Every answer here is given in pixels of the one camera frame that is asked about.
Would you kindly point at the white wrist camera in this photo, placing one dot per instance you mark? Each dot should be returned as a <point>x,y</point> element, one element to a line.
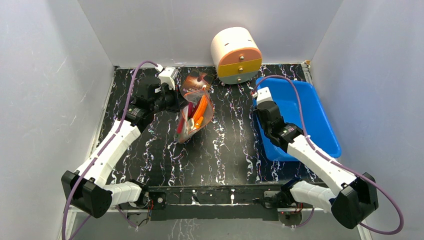
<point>167,76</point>
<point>262,95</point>

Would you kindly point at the orange toy squash slice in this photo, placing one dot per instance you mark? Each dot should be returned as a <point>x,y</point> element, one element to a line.
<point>202,106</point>

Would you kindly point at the aluminium front rail frame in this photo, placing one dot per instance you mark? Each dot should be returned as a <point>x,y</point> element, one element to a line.
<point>214,202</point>

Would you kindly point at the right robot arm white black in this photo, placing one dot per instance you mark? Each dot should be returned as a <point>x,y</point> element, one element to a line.
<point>314,155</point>

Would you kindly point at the blue plastic bin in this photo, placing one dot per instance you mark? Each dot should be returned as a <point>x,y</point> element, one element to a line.
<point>314,117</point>

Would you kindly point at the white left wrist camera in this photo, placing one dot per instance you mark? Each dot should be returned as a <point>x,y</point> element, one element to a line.
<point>167,76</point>

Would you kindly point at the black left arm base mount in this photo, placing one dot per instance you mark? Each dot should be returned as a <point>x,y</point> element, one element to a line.
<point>142,200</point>

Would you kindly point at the white toy garlic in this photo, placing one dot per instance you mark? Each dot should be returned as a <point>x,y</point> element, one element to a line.
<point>191,124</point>

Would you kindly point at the dark paperback book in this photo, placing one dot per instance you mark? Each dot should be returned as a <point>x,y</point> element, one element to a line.
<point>196,80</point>

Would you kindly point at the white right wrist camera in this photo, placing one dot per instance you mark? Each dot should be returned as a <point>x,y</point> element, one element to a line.
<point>262,95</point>

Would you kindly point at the clear zip bag orange zipper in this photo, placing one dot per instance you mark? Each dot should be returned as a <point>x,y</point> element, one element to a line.
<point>193,97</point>

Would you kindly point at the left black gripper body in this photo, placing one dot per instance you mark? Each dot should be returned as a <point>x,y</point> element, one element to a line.
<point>169,100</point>

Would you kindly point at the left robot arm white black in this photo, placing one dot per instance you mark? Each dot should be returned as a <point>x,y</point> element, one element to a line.
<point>106,155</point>

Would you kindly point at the round white drawer cabinet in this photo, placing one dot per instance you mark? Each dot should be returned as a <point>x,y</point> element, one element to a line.
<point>236,56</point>

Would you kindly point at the orange bumpy toy food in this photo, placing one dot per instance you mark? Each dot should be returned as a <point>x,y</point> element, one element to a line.
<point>198,123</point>

